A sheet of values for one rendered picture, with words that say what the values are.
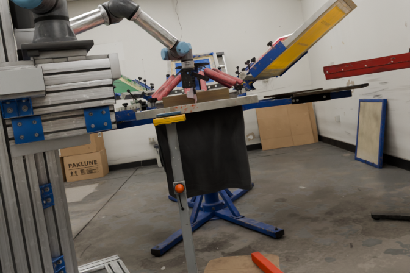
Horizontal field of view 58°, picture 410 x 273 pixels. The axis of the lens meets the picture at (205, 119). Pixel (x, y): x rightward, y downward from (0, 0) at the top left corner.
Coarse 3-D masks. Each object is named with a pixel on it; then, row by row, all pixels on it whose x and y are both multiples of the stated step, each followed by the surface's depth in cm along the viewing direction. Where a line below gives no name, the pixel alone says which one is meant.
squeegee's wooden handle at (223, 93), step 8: (224, 88) 226; (168, 96) 225; (176, 96) 225; (184, 96) 225; (200, 96) 225; (208, 96) 226; (216, 96) 226; (224, 96) 226; (168, 104) 225; (176, 104) 226; (184, 104) 226
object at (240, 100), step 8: (240, 96) 218; (248, 96) 176; (256, 96) 176; (192, 104) 175; (200, 104) 176; (208, 104) 176; (216, 104) 176; (224, 104) 176; (232, 104) 176; (240, 104) 176; (136, 112) 175; (144, 112) 175; (152, 112) 175; (160, 112) 175; (184, 112) 176
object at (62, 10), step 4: (56, 0) 123; (60, 0) 126; (64, 0) 129; (56, 4) 124; (60, 4) 127; (64, 4) 129; (52, 8) 123; (56, 8) 125; (60, 8) 127; (64, 8) 129; (32, 12) 127; (48, 12) 124; (52, 12) 125; (56, 12) 126; (60, 12) 127; (64, 12) 128; (36, 16) 126; (68, 16) 131
